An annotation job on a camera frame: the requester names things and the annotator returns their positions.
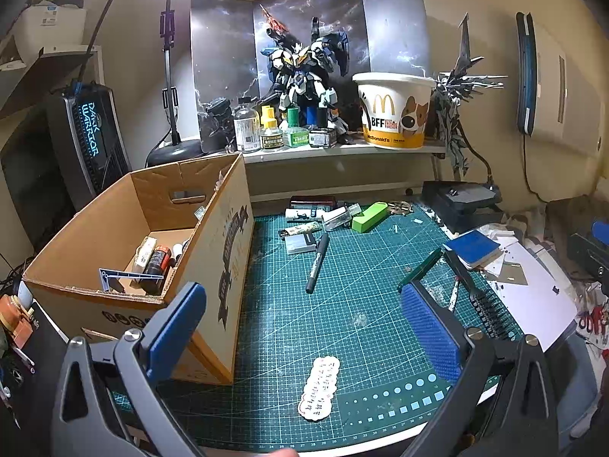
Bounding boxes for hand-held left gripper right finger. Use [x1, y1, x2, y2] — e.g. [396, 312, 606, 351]
[400, 280, 560, 457]

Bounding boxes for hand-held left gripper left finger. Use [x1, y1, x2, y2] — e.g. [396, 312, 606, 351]
[51, 282, 207, 457]

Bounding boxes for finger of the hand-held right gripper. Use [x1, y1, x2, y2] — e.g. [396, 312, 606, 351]
[568, 219, 609, 279]

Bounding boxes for black bristle brush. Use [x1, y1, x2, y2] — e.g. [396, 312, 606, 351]
[442, 250, 524, 339]

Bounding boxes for green fountain pen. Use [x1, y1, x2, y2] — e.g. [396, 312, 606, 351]
[397, 248, 443, 292]

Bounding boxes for brown cardboard box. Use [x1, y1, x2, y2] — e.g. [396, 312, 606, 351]
[23, 152, 255, 386]

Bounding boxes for printed lighter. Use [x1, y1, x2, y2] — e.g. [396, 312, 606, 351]
[279, 221, 323, 239]

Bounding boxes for dark paint bottle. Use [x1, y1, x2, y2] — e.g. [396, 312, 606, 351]
[143, 243, 174, 291]

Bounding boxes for red scissors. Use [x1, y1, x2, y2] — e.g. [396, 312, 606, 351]
[578, 307, 609, 336]

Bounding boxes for white paper sheet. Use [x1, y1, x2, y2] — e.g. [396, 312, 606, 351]
[485, 233, 579, 353]

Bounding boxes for green cutting mat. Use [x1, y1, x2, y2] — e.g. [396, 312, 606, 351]
[109, 200, 524, 453]

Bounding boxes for blue sanding block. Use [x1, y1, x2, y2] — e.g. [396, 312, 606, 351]
[442, 229, 501, 270]

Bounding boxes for green rectangular box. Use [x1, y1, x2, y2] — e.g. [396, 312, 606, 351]
[352, 202, 391, 234]

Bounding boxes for white scalloped sticker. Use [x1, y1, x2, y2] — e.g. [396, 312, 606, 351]
[297, 357, 341, 420]

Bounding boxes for black flat device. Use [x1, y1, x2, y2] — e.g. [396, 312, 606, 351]
[421, 180, 502, 234]

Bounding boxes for black marker pen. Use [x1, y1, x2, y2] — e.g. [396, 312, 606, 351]
[304, 232, 331, 294]

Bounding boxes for small clear container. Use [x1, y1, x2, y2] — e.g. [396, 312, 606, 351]
[322, 204, 362, 229]

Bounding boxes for clear plastic case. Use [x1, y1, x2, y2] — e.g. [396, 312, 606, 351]
[285, 234, 317, 254]

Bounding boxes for orange toy figure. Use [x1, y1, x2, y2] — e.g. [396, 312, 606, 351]
[0, 292, 35, 349]

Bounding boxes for white glue bottle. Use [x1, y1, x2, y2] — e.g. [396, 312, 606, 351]
[285, 206, 334, 222]

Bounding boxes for dark red flat box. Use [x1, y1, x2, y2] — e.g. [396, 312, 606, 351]
[290, 195, 338, 210]

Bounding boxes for white desk riser shelf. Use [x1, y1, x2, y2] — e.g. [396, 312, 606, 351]
[240, 140, 448, 201]

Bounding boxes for dark winged model figure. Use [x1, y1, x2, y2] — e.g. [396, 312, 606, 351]
[430, 12, 507, 177]

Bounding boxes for black computer case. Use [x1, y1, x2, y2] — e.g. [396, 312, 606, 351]
[0, 81, 131, 258]

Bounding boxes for clear glass bottle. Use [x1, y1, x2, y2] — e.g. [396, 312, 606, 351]
[233, 97, 261, 153]

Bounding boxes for small black model part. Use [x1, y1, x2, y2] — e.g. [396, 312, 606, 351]
[207, 97, 234, 150]

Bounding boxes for white yellow paper bucket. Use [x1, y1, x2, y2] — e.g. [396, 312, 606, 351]
[352, 71, 436, 150]

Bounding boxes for green cap bottle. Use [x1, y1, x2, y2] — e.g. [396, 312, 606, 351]
[283, 107, 310, 149]

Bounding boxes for black desk lamp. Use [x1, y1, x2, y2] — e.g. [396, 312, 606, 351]
[143, 0, 212, 167]

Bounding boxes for dark lightning backdrop panel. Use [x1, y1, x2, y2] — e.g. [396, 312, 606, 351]
[190, 0, 429, 153]

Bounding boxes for white blue robot model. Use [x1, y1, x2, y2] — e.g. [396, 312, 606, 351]
[259, 5, 355, 146]

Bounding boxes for black sword model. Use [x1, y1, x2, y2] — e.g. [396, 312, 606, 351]
[76, 0, 115, 91]

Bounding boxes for white printer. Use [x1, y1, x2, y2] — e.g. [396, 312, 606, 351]
[10, 0, 89, 65]

